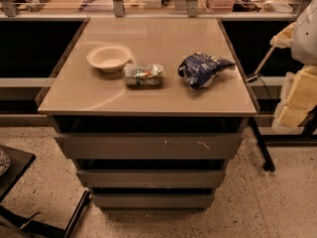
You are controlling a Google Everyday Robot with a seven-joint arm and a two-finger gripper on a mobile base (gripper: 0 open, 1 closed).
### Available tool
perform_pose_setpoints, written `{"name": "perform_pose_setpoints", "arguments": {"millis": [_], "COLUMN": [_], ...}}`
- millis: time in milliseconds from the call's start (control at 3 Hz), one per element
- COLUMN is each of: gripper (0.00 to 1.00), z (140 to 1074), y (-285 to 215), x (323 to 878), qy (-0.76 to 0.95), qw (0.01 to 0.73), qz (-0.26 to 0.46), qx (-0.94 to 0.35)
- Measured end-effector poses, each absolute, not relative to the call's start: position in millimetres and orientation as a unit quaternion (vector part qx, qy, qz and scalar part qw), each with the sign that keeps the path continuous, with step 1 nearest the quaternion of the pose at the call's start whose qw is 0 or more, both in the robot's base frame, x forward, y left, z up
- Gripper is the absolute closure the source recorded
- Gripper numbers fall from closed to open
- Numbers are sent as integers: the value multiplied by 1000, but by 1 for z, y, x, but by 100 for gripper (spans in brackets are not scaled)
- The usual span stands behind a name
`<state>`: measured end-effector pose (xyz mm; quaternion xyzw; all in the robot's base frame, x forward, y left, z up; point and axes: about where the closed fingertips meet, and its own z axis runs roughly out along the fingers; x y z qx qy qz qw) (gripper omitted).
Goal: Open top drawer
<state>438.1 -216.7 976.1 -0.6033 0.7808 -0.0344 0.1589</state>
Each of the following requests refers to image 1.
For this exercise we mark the dark clutter pile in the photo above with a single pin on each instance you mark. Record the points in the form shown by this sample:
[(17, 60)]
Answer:
[(247, 5)]

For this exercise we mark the grey top drawer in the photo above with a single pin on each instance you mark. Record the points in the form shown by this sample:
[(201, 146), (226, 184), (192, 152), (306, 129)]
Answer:
[(149, 146)]

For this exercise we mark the black stand leg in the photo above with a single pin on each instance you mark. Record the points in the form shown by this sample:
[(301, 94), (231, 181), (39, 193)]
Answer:
[(268, 163)]

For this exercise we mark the grey middle drawer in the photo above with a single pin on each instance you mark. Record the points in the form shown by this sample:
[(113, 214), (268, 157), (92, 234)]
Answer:
[(151, 178)]

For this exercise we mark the grey drawer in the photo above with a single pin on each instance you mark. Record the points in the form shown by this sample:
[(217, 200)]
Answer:
[(149, 146), (153, 200), (151, 178)]

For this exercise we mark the green white snack packet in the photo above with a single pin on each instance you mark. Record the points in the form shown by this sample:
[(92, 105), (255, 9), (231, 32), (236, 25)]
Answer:
[(143, 74)]

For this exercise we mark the grey drawer cabinet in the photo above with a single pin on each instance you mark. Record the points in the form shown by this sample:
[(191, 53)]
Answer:
[(83, 99)]

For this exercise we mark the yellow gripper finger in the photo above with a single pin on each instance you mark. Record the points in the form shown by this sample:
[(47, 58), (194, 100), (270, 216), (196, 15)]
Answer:
[(298, 97), (283, 39)]

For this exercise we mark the white paper bowl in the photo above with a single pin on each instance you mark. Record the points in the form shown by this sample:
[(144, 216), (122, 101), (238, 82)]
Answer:
[(110, 57)]

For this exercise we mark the patterned plate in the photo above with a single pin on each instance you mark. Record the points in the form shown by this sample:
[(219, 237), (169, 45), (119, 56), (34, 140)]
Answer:
[(5, 162)]

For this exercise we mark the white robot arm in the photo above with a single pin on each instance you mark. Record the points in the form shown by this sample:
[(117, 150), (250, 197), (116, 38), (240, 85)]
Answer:
[(304, 40)]

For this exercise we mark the white rod with cable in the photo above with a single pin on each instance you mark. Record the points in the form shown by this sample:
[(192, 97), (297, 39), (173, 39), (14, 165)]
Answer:
[(253, 76)]

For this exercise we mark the blue chip bag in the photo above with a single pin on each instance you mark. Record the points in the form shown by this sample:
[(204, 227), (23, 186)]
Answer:
[(199, 69)]

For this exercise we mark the black side table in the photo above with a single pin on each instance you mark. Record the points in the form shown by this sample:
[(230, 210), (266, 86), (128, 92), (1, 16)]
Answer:
[(16, 201)]

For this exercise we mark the grey bottom drawer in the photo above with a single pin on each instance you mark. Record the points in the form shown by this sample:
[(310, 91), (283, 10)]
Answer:
[(153, 200)]

